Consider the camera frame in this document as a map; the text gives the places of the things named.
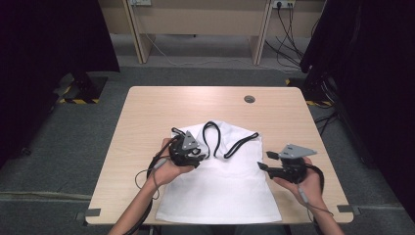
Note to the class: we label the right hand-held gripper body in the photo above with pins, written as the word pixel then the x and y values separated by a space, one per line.
pixel 293 169

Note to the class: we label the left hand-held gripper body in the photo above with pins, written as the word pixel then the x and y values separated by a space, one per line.
pixel 182 153

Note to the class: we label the white tank top black trim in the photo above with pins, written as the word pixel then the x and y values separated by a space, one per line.
pixel 221 189

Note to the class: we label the person's left hand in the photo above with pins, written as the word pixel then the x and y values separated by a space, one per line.
pixel 166 173

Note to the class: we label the person's right hand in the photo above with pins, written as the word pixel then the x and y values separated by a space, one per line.
pixel 310 192

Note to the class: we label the yellow black hazard tape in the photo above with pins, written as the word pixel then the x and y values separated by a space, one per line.
pixel 318 103
pixel 78 101

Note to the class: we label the black metal stand base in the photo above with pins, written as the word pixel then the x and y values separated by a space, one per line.
pixel 314 89
pixel 86 86

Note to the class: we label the black curtain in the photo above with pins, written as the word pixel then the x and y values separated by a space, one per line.
pixel 375 81
pixel 49 49

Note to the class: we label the beige wooden desk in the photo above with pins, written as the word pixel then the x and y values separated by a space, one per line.
pixel 202 19

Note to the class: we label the white power socket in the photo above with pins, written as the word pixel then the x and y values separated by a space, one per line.
pixel 140 2
pixel 284 3

